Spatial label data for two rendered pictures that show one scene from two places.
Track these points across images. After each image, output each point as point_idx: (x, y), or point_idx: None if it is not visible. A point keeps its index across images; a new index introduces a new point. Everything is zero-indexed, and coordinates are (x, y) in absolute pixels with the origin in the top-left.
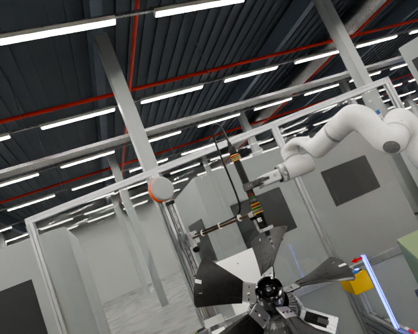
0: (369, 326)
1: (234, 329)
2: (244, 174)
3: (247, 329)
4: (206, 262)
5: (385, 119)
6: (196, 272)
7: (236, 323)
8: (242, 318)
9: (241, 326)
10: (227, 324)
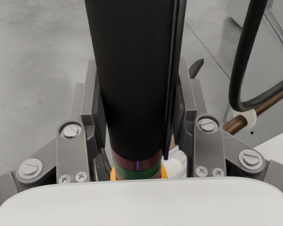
0: None
1: (103, 155)
2: (86, 9)
3: (109, 175)
4: (193, 71)
5: None
6: (193, 63)
7: (105, 157)
8: (108, 166)
9: (106, 166)
10: (170, 148)
